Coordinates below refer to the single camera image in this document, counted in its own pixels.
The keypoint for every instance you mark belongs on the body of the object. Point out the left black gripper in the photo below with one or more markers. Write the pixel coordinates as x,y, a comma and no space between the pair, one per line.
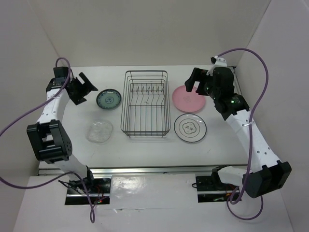
85,88

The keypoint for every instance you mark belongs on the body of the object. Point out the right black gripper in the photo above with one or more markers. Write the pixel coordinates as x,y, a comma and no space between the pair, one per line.
197,75

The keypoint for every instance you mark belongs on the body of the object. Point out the blue floral green plate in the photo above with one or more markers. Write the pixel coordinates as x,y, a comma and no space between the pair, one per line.
108,99

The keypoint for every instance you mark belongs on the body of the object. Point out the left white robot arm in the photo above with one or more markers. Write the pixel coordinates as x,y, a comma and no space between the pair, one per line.
48,138

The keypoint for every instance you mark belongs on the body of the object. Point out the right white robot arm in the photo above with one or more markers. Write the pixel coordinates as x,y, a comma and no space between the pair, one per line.
267,172

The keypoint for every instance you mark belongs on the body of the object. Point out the pink plastic plate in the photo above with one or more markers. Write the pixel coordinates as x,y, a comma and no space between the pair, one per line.
188,102

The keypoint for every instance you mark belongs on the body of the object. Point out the clear glass plate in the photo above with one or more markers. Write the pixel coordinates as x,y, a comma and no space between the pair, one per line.
99,131

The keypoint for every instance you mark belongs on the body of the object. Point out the white plate dark rim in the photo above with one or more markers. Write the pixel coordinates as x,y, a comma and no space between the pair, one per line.
190,128

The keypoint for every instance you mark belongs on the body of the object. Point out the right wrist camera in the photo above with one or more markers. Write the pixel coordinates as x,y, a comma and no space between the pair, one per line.
216,63

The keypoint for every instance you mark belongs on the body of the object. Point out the dark wire dish rack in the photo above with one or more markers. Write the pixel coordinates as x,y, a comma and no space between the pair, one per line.
146,104

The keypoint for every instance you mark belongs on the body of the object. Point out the aluminium front rail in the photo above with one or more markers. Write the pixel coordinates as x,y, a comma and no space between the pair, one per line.
153,170

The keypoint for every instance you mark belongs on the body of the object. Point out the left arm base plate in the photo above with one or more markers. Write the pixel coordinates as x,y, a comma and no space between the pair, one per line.
99,193

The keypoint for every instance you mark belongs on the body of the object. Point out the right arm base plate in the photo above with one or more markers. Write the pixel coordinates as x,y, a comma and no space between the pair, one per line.
208,192

